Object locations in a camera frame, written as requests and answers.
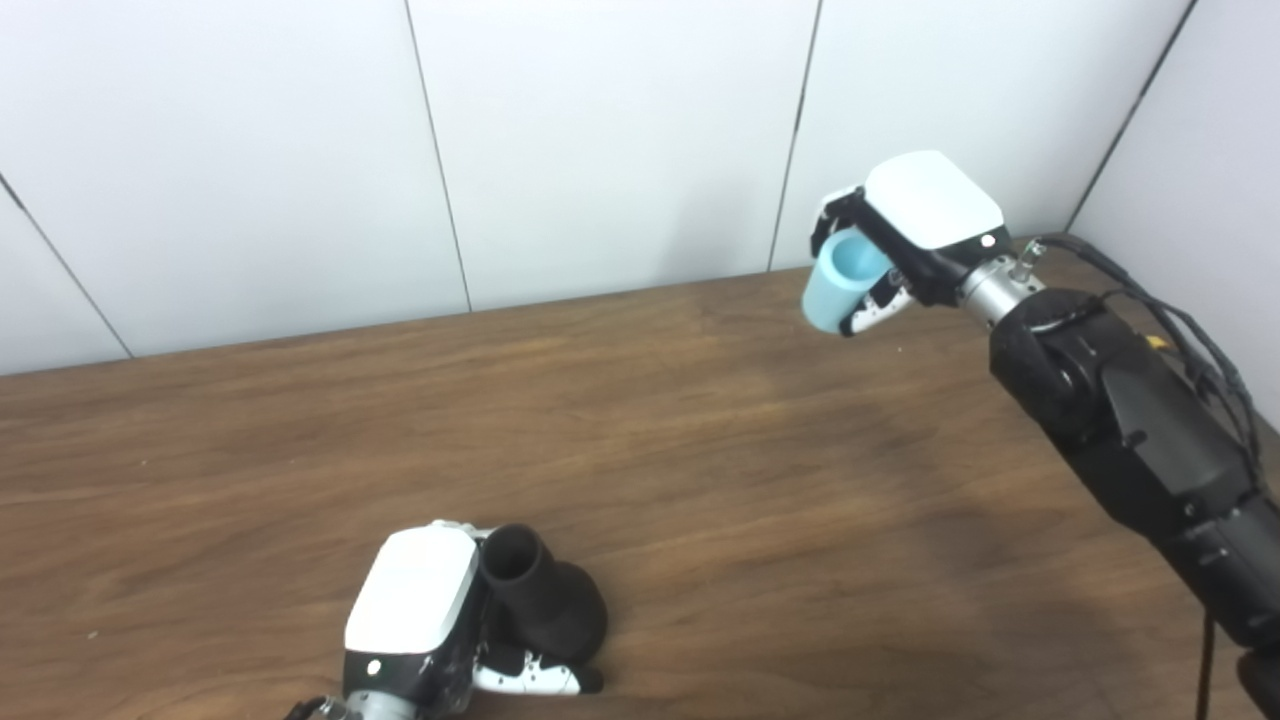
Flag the black funnel-shaped nozzle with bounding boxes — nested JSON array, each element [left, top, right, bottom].
[[480, 523, 609, 667]]

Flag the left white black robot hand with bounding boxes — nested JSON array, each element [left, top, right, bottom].
[[341, 519, 605, 717]]

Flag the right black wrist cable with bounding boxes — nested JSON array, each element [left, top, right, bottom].
[[1034, 231, 1269, 720]]

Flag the light blue cylinder cup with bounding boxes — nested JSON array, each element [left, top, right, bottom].
[[801, 227, 895, 335]]

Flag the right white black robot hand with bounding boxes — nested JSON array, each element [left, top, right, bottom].
[[809, 150, 1012, 339]]

